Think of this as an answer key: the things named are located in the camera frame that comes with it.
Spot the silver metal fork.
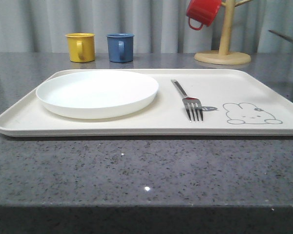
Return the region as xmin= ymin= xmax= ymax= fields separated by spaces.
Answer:
xmin=170 ymin=79 xmax=204 ymax=122

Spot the cream rabbit serving tray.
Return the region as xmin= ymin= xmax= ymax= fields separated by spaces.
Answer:
xmin=0 ymin=69 xmax=293 ymax=137

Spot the yellow enamel mug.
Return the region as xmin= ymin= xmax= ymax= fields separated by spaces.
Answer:
xmin=65 ymin=33 xmax=95 ymax=63

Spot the red enamel mug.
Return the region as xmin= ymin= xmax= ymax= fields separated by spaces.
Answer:
xmin=186 ymin=0 xmax=222 ymax=31

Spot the blue enamel mug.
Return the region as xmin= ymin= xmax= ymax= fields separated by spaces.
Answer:
xmin=106 ymin=33 xmax=134 ymax=63

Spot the white round plate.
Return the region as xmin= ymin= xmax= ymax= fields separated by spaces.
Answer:
xmin=36 ymin=70 xmax=159 ymax=119

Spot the wooden mug tree stand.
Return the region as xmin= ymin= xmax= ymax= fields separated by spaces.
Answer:
xmin=194 ymin=0 xmax=251 ymax=65

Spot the metal chopstick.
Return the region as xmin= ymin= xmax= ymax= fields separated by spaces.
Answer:
xmin=268 ymin=30 xmax=293 ymax=44

